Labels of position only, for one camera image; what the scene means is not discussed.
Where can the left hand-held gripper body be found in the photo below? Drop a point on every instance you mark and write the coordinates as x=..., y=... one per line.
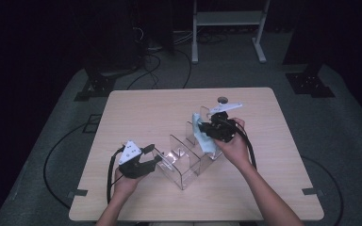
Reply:
x=135, y=166

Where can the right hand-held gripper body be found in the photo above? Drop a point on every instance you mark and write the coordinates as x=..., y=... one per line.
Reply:
x=221, y=130

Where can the light blue cleaning cloth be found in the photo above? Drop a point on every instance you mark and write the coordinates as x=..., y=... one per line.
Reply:
x=202, y=142

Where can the clear acrylic organizer box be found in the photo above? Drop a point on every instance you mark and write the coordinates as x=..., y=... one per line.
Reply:
x=182, y=169

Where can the person's left hand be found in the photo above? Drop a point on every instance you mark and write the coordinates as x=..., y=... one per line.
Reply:
x=124, y=186

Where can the person's right hand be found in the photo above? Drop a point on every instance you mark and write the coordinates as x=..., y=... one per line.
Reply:
x=235, y=153

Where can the grey tape piece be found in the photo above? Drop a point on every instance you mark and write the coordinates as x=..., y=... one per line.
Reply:
x=311, y=191
x=78, y=193

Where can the black stand base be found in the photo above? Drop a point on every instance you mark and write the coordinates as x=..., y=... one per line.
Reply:
x=309, y=84
x=99, y=84

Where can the white metal stand frame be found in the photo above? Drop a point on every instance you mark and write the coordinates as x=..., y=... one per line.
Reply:
x=226, y=18

